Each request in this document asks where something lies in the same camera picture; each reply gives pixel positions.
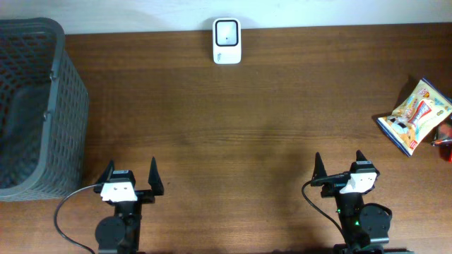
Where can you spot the white black barcode scanner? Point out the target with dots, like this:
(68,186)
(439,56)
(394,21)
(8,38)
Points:
(227,41)

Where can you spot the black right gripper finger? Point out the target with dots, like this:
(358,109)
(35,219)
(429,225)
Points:
(319,168)
(360,156)

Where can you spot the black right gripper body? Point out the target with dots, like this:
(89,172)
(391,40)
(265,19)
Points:
(330,180)

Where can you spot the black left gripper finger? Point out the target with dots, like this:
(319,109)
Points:
(154,179)
(106,173)

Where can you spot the red snack bag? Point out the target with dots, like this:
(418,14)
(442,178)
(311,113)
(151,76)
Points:
(446,153)

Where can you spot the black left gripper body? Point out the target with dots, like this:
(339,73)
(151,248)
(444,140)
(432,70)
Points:
(143,194)

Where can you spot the grey plastic mesh basket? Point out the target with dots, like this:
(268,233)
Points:
(44,112)

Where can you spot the silver foil packet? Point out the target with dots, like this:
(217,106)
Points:
(443,134)

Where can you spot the yellow chip bag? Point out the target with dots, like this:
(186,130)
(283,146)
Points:
(409,123)

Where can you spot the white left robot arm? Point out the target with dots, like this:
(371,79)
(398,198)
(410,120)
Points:
(120,233)

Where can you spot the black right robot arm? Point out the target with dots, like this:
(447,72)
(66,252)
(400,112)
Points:
(364,227)

